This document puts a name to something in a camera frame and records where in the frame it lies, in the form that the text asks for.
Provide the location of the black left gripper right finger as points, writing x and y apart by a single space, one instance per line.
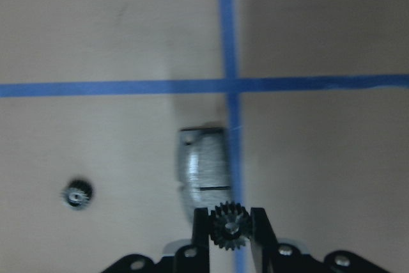
270 254

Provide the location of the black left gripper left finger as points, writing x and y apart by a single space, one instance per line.
195 257

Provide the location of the small black bearing gear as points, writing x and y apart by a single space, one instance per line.
77 194
230 226

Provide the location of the black brake pad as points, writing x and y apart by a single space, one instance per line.
203 168

